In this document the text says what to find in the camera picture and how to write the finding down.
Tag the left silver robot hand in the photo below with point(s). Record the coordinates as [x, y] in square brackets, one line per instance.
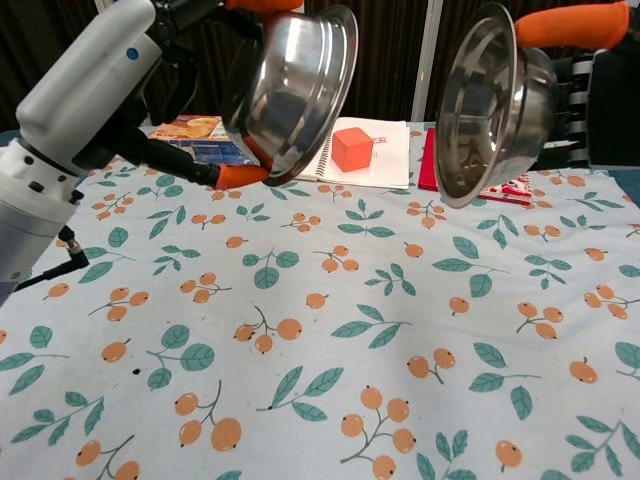
[85, 80]

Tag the blue biscuit box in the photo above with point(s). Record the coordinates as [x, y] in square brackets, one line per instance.
[190, 129]

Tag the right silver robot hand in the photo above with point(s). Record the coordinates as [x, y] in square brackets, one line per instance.
[570, 27]

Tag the open white spiral notebook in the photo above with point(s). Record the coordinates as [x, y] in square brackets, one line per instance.
[390, 160]

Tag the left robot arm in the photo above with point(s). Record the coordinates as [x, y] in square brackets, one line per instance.
[25, 215]

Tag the fruit and leaf print tablecloth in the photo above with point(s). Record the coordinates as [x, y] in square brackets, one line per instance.
[320, 350]

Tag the white partition frame post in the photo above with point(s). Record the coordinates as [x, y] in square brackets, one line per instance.
[425, 75]

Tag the red spiral calendar book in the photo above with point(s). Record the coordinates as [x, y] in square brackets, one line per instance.
[427, 165]

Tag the orange cube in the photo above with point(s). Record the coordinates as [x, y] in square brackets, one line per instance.
[352, 150]

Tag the stainless steel bowl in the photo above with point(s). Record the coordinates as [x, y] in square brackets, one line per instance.
[290, 90]
[480, 115]

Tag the dark brown curtain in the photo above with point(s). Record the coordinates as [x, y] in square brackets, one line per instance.
[390, 50]

